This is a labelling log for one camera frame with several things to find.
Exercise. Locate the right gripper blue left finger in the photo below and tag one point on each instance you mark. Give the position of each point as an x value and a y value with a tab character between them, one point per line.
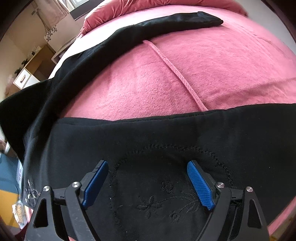
92	182

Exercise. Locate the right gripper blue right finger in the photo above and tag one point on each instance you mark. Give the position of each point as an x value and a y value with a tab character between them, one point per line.
202	184

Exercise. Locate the black embroidered pants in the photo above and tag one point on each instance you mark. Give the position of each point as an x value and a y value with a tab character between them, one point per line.
57	211

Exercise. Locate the white cabinet with drawer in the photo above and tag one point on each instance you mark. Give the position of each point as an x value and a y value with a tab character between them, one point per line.
25	79

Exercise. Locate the pink bed sheet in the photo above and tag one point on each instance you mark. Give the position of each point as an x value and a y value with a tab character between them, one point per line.
150	101

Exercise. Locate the wooden desk shelf unit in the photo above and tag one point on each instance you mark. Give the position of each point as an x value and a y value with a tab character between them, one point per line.
40	65

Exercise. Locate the grey white bedside table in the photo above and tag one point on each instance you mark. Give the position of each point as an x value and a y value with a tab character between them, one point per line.
58	55

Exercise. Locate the dark grey headboard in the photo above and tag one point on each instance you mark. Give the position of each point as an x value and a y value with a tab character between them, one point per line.
83	7

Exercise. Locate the floral beige left curtain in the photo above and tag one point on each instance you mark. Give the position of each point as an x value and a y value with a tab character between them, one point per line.
50	12

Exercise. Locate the bright window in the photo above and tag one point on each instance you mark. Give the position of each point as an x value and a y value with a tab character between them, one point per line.
72	4

